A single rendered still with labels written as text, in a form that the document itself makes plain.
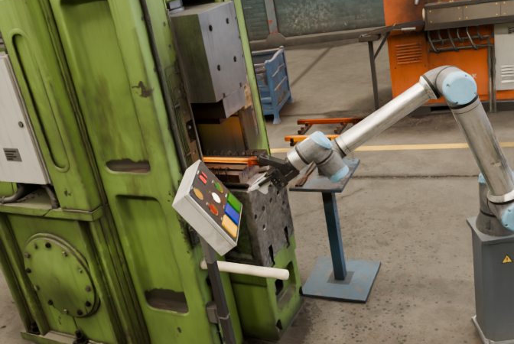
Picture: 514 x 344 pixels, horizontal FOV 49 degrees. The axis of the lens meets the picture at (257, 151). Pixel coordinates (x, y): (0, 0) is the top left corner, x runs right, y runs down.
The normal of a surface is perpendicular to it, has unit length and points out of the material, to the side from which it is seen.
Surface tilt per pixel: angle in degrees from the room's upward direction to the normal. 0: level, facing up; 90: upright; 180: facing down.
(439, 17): 90
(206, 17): 90
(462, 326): 0
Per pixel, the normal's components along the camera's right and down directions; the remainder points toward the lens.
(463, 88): -0.07, 0.25
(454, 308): -0.18, -0.92
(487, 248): -0.71, 0.37
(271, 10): -0.36, 0.40
